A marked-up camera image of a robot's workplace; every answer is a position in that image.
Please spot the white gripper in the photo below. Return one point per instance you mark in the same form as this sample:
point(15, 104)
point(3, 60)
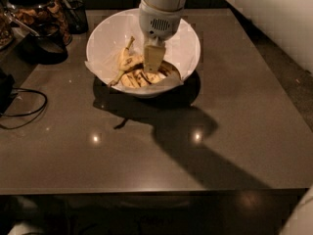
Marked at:
point(158, 23)

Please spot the spotted yellow banana bunch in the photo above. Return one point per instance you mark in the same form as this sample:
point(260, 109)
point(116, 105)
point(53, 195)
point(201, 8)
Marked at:
point(131, 70)

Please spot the white bowl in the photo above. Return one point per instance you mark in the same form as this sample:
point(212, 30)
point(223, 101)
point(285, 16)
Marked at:
point(107, 33)

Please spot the white paper liner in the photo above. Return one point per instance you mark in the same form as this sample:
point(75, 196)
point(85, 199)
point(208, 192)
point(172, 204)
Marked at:
point(186, 49)

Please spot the black mesh pen holder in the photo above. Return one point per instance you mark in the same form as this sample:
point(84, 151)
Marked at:
point(76, 17)

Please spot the glass jar with black lid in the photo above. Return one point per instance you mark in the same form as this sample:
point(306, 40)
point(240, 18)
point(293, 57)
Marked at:
point(34, 13)

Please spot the black device at left edge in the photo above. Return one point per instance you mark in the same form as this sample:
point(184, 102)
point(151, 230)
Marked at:
point(6, 86)

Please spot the glass jar at left edge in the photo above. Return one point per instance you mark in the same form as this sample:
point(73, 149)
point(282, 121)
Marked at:
point(6, 32)

